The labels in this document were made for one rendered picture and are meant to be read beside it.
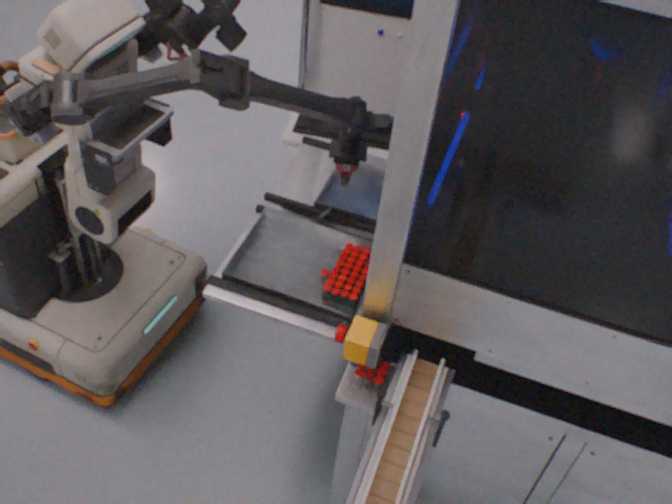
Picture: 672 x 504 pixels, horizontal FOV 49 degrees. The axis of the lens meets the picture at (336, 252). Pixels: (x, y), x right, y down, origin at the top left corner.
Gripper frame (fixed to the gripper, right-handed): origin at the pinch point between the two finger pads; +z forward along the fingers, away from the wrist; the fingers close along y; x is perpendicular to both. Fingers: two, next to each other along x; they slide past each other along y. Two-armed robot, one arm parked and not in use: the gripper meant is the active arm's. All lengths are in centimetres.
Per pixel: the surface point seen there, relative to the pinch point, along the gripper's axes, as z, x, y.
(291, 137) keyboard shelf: 14.0, 31.8, -18.7
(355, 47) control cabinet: -10, 51, -2
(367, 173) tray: 5.9, 9.0, 6.4
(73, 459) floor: 94, -48, -77
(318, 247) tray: 5.5, -23.7, -4.8
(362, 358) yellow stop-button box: -5, -65, 8
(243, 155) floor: 96, 118, -50
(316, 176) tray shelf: 6.1, 5.1, -8.3
